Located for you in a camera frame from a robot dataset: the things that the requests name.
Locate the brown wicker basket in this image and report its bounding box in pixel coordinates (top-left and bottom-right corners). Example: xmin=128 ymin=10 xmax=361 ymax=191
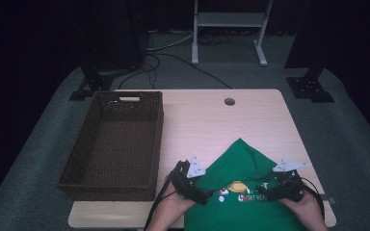
xmin=56 ymin=90 xmax=165 ymax=202

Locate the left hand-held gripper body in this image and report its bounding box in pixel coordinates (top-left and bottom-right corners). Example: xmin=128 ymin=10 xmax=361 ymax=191
xmin=172 ymin=156 xmax=206 ymax=202

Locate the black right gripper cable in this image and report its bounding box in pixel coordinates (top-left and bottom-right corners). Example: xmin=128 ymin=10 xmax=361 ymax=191
xmin=297 ymin=176 xmax=326 ymax=219

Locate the long black floor cable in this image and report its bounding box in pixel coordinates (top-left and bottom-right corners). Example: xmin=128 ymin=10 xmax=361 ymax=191
xmin=145 ymin=52 xmax=233 ymax=90

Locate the white floor cable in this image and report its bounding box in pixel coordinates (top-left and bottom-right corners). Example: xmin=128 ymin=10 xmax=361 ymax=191
xmin=145 ymin=32 xmax=196 ymax=52

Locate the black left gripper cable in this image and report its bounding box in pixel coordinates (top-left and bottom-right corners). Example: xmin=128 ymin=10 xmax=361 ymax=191
xmin=144 ymin=171 xmax=178 ymax=231

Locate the white metal stand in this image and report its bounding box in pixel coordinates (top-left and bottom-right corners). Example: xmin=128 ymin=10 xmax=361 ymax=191
xmin=191 ymin=0 xmax=275 ymax=67

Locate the green t-shirt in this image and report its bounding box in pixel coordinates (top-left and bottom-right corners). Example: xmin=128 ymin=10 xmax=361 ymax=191
xmin=183 ymin=138 xmax=309 ymax=231

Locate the black floor stand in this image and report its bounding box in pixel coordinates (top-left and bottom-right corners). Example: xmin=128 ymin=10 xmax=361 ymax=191
xmin=68 ymin=0 xmax=148 ymax=102
xmin=283 ymin=0 xmax=335 ymax=104

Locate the tangle of black cables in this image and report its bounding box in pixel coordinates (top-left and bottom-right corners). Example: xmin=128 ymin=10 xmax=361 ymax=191
xmin=198 ymin=33 xmax=230 ymax=46

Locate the person's right hand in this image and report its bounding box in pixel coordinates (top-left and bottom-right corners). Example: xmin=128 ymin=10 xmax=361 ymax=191
xmin=278 ymin=192 xmax=326 ymax=223

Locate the person's left hand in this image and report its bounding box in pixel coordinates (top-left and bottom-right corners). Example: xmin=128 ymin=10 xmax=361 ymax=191
xmin=160 ymin=177 xmax=198 ymax=217

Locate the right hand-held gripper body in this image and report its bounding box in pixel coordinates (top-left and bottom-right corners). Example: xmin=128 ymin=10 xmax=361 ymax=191
xmin=271 ymin=159 xmax=308 ymax=203

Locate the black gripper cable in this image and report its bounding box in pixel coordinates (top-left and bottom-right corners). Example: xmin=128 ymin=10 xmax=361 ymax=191
xmin=297 ymin=176 xmax=326 ymax=219
xmin=144 ymin=171 xmax=178 ymax=231

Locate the looped black floor cable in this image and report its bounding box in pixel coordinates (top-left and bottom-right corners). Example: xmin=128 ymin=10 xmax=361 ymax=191
xmin=119 ymin=55 xmax=161 ymax=90

